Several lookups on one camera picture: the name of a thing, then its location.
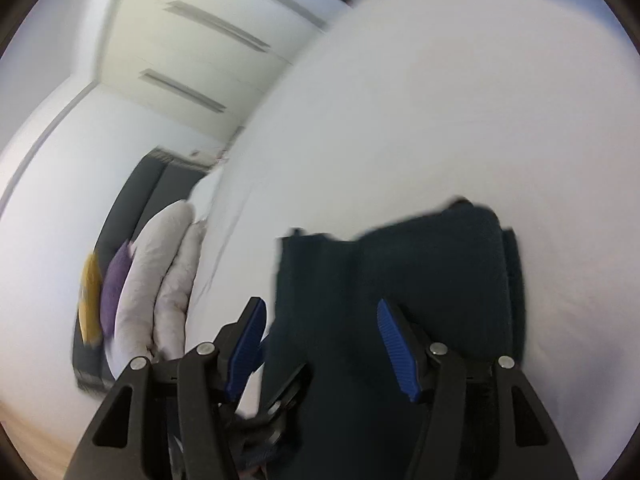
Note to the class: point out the dark green knit sweater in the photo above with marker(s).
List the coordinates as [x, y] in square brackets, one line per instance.
[400, 270]

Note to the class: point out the white wardrobe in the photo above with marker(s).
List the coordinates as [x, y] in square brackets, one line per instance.
[150, 35]

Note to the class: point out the white bed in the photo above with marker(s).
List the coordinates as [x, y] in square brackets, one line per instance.
[425, 110]

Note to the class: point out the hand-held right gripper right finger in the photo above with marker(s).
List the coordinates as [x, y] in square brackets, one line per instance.
[395, 352]

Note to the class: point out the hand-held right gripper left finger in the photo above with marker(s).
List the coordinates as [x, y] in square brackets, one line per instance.
[245, 347]

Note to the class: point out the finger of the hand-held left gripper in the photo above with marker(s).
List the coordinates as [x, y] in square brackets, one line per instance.
[280, 405]

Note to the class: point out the purple cushion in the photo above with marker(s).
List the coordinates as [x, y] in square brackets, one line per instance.
[116, 290]

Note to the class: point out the dark grey headboard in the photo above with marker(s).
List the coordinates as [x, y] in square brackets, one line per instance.
[145, 185]

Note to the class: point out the white pillow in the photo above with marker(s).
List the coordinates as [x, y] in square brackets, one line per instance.
[177, 300]
[145, 280]

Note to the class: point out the yellow cushion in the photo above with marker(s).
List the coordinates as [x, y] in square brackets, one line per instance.
[90, 300]

